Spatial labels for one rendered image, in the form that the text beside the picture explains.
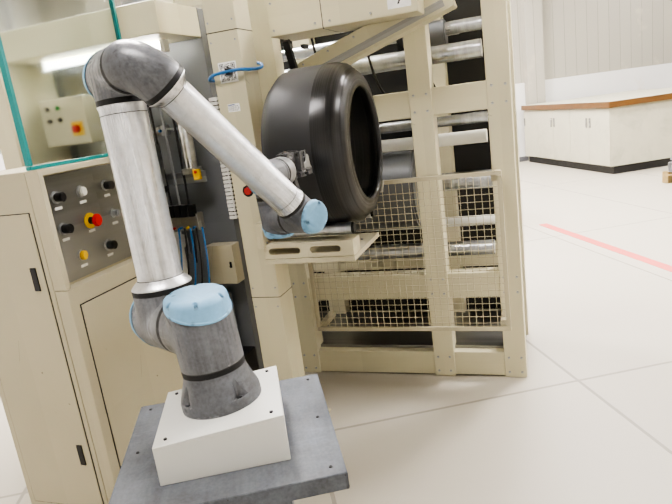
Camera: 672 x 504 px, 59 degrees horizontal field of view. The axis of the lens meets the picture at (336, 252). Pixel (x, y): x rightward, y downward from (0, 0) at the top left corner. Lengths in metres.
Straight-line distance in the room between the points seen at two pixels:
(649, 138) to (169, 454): 8.07
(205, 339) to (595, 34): 10.51
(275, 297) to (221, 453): 1.16
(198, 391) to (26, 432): 1.06
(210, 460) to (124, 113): 0.80
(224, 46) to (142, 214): 1.03
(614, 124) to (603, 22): 3.30
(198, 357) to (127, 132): 0.54
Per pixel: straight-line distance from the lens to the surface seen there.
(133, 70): 1.40
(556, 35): 11.08
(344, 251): 2.16
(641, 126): 8.78
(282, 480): 1.33
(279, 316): 2.46
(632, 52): 11.79
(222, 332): 1.37
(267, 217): 1.69
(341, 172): 2.02
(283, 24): 2.55
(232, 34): 2.35
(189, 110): 1.42
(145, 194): 1.48
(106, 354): 2.12
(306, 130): 2.02
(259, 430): 1.35
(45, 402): 2.24
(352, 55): 2.58
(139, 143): 1.49
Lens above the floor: 1.34
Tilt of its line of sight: 14 degrees down
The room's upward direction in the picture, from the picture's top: 8 degrees counter-clockwise
